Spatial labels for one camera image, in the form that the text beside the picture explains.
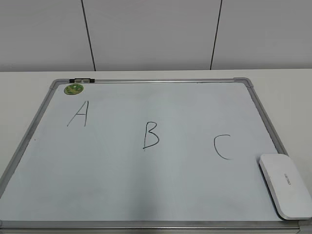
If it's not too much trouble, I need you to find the white rectangular board eraser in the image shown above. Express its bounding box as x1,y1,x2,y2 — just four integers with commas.
259,154,312,220

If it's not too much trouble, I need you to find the round green magnet sticker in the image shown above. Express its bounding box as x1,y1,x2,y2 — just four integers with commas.
64,83,84,96

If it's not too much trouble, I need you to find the white board with aluminium frame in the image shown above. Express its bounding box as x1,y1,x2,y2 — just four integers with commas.
0,78,312,234

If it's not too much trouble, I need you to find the black grey frame clip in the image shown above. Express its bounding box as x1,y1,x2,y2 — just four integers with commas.
69,78,95,83

